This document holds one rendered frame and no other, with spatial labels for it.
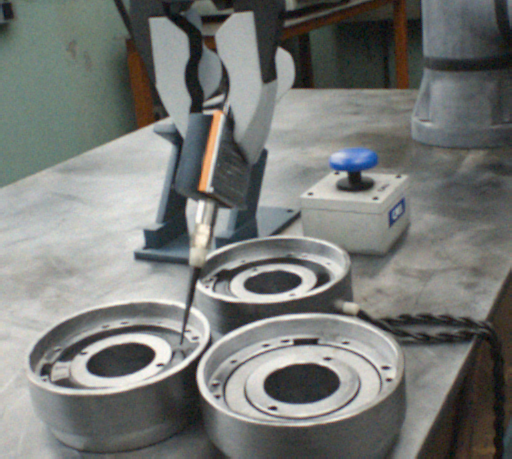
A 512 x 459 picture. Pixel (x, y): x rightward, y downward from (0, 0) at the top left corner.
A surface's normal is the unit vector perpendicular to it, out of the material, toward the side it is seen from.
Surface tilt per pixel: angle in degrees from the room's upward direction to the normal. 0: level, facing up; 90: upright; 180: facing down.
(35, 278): 0
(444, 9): 90
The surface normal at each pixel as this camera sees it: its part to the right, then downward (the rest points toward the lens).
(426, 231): -0.11, -0.94
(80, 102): 0.87, 0.07
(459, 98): -0.48, 0.03
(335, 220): -0.48, 0.33
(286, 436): -0.18, 0.33
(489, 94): -0.02, 0.02
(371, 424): 0.55, 0.22
